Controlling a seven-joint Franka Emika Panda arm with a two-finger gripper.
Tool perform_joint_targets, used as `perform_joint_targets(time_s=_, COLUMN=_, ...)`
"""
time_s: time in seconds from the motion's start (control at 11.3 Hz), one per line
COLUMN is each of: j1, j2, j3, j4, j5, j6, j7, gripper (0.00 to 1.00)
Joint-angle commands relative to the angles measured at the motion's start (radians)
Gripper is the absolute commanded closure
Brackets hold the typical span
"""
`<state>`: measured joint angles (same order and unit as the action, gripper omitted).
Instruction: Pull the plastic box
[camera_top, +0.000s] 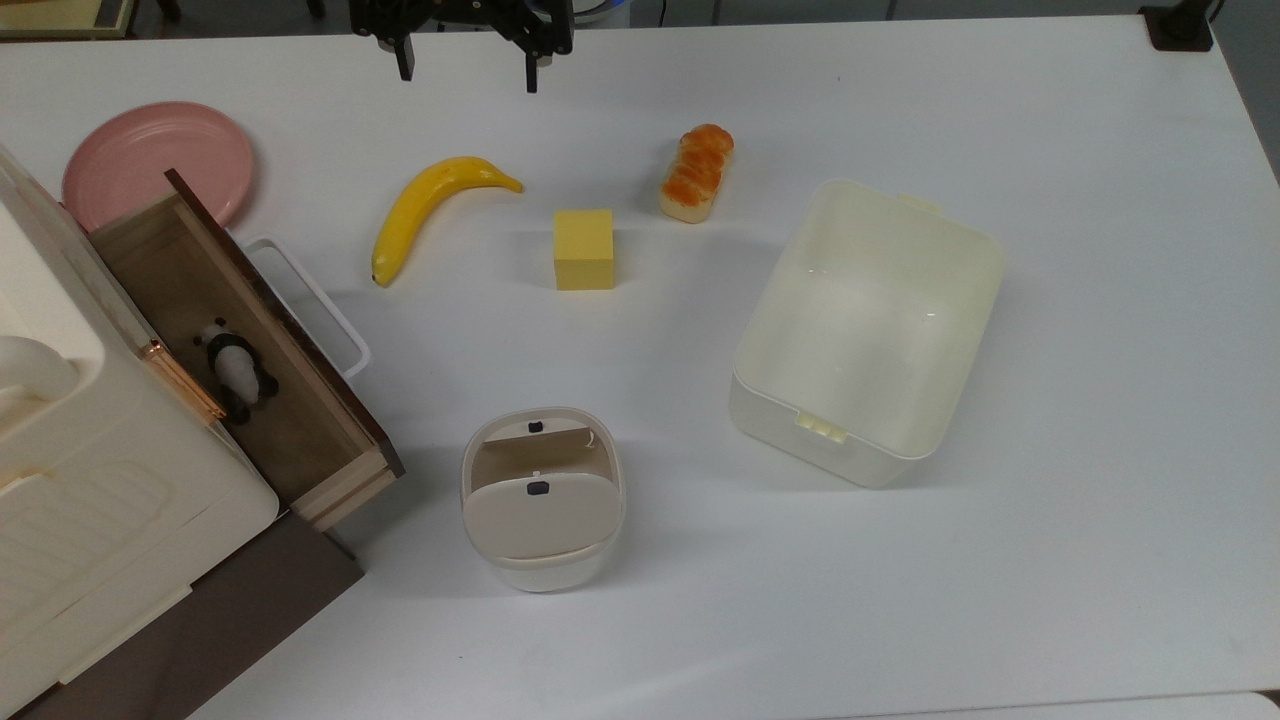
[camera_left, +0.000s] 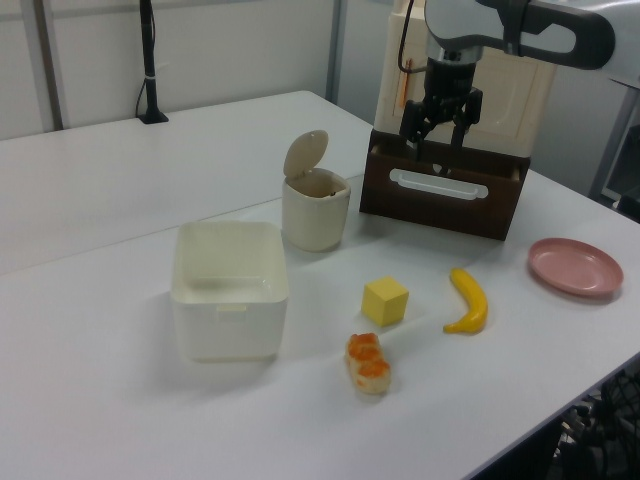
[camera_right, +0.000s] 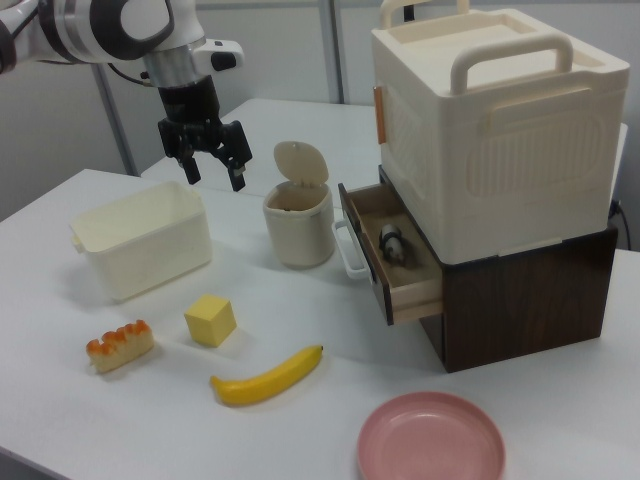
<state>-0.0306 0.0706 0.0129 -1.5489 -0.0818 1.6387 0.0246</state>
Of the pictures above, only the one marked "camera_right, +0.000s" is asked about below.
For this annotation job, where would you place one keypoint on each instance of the yellow toy banana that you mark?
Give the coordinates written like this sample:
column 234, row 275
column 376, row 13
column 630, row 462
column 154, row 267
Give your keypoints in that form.
column 267, row 377

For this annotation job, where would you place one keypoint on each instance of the cream plastic storage container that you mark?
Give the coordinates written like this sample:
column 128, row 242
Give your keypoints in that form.
column 495, row 135

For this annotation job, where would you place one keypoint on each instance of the pink plastic plate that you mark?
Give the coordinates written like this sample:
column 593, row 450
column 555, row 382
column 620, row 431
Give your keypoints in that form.
column 430, row 440

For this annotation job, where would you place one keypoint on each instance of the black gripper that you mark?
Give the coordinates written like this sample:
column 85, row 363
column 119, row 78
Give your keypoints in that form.
column 192, row 115

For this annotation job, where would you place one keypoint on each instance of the dark wooden drawer cabinet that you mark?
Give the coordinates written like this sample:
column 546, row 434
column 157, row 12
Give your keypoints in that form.
column 520, row 310

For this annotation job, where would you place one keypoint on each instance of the yellow cube block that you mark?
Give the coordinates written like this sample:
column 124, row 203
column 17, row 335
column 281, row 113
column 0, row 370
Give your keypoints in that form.
column 210, row 320

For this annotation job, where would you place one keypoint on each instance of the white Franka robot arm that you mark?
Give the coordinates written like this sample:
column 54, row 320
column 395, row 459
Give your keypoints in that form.
column 95, row 25

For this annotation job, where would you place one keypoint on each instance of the toy cake with orange topping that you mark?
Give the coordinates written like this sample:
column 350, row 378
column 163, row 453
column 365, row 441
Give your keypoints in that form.
column 117, row 345

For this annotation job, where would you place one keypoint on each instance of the black and white toy figure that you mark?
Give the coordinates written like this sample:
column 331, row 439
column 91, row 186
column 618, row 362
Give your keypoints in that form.
column 393, row 245

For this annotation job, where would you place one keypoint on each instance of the white open plastic box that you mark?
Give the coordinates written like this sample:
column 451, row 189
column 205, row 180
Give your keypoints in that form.
column 142, row 240

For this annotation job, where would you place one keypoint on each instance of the cream trash can with lid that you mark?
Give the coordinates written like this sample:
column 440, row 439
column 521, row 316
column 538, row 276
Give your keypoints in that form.
column 299, row 210

